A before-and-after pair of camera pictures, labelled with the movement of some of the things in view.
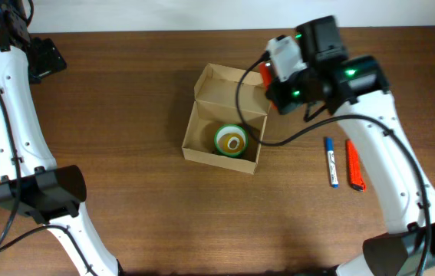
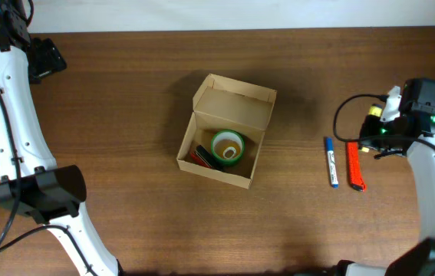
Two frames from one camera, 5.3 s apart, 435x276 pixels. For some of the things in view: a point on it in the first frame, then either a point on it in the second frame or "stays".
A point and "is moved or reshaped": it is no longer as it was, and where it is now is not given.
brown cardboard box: (227, 121) is moved or reshaped
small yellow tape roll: (232, 142) is moved or reshaped
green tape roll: (227, 129) is moved or reshaped
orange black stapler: (267, 74) to (204, 156)
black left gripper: (51, 59) stays
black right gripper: (283, 103) to (370, 122)
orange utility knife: (356, 176) stays
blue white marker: (330, 150) stays
